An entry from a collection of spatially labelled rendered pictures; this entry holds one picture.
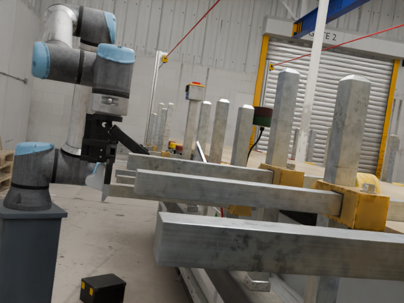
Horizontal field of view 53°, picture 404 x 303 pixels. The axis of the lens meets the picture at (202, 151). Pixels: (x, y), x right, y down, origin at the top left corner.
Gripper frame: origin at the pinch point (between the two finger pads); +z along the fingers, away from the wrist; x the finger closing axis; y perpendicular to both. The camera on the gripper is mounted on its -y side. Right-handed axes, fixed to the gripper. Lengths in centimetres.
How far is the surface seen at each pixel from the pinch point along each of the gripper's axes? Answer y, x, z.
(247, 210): -35.3, 5.0, -0.9
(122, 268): -20, -177, 83
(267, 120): -39.6, -1.1, -24.7
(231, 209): -31.6, 3.7, -0.6
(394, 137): -142, -82, -30
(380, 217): -36, 55, -11
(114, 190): -1.8, 1.5, -1.9
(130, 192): -5.6, 1.5, -1.8
